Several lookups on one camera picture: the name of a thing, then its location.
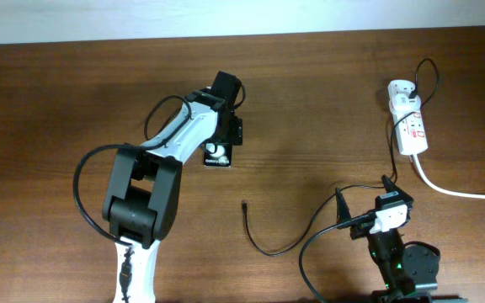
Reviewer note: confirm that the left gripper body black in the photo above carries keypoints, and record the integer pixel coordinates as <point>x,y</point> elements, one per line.
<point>231,131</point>

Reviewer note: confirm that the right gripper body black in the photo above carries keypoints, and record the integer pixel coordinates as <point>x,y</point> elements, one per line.
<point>361,230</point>

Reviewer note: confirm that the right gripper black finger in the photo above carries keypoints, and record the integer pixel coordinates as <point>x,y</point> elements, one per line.
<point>391,189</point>
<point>343,214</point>

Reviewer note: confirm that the black Galaxy flip phone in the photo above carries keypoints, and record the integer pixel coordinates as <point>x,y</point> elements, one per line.
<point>219,155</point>

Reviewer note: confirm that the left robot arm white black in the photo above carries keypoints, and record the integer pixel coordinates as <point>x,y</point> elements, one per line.
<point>142,199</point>

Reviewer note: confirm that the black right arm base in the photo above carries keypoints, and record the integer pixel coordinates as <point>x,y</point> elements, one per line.
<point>409,272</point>

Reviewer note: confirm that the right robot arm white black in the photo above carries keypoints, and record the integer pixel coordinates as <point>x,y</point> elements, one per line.
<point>389,237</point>

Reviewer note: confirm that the white USB charger adapter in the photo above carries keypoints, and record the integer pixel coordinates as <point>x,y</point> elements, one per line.
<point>400,99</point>

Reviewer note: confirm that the white power strip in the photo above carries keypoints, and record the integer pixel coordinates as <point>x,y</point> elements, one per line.
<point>410,131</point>

